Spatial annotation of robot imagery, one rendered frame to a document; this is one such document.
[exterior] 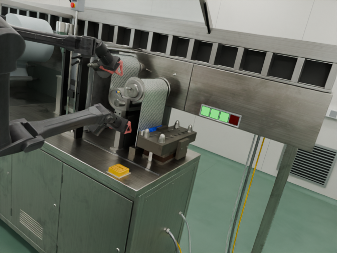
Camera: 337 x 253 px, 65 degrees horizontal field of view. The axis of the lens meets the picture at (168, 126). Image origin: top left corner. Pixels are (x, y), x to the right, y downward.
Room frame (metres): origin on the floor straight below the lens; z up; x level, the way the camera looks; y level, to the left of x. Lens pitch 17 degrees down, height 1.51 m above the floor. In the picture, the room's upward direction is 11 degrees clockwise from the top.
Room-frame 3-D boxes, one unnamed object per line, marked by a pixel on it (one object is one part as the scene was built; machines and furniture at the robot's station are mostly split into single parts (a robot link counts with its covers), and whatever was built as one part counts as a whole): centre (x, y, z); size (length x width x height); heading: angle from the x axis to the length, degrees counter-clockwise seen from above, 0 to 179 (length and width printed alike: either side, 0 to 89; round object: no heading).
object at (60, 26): (1.86, 0.80, 1.50); 0.14 x 0.14 x 0.06
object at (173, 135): (1.47, -0.02, 1.00); 0.40 x 0.16 x 0.06; 151
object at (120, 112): (1.40, 0.27, 1.05); 0.06 x 0.05 x 0.31; 151
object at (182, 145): (1.44, -0.11, 0.96); 0.10 x 0.03 x 0.11; 151
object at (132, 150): (1.50, 0.11, 0.92); 0.28 x 0.04 x 0.04; 151
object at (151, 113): (1.50, 0.11, 1.11); 0.23 x 0.01 x 0.18; 151
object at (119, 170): (1.14, 0.19, 0.91); 0.07 x 0.07 x 0.02; 61
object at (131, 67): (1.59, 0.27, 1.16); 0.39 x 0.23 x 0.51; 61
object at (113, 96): (1.59, 0.26, 1.17); 0.26 x 0.12 x 0.12; 151
